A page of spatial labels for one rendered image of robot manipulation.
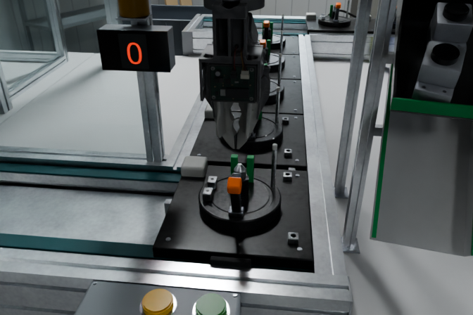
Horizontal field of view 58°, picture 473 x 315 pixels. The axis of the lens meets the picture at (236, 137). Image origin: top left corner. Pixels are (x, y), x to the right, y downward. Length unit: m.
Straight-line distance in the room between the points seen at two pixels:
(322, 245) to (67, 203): 0.49
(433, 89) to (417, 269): 0.38
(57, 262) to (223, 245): 0.25
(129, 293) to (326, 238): 0.31
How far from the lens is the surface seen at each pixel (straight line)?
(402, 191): 0.69
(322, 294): 0.62
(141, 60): 0.76
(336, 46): 1.84
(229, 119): 0.58
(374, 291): 0.78
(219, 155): 0.88
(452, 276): 0.86
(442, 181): 0.70
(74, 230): 0.82
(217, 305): 0.59
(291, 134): 0.97
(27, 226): 0.87
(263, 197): 0.72
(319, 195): 0.79
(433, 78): 0.57
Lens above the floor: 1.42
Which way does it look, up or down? 28 degrees down
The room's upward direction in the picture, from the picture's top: straight up
